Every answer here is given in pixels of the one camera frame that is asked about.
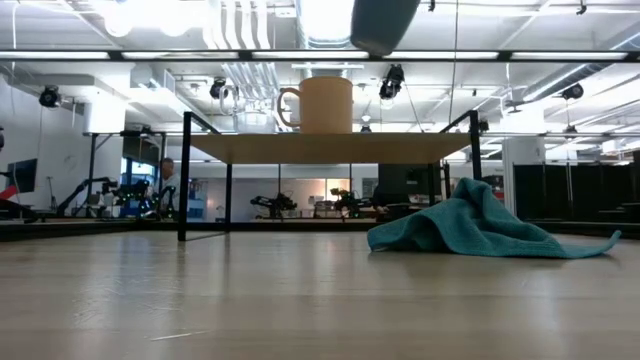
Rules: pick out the teal cloth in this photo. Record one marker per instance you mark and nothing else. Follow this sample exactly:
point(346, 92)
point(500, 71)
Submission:
point(475, 225)

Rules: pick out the wooden shelf with black legs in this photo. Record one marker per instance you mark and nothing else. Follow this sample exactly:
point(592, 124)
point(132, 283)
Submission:
point(325, 147)

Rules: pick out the orange mug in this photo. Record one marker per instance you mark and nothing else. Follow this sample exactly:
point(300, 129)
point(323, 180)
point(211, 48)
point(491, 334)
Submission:
point(325, 105)

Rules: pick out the black monitor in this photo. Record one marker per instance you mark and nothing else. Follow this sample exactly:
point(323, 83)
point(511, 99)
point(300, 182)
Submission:
point(21, 175)

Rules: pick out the clear glass mug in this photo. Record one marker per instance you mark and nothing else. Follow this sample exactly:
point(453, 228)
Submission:
point(252, 122)

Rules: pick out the person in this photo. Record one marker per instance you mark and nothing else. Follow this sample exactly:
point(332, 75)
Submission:
point(171, 185)

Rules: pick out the black metal table frame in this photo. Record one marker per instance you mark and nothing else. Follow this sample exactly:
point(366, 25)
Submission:
point(300, 226)

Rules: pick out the black partition wall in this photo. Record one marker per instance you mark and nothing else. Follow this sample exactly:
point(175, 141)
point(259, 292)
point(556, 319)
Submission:
point(575, 190)

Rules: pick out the black ceiling spotlight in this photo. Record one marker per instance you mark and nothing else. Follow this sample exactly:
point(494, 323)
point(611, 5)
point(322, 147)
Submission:
point(49, 96)
point(391, 82)
point(573, 91)
point(218, 88)

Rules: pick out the background black robot arm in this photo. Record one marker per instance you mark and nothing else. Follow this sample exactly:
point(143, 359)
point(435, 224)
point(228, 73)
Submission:
point(347, 200)
point(275, 204)
point(82, 192)

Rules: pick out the blue cup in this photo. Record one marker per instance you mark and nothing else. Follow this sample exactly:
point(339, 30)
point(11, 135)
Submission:
point(382, 25)

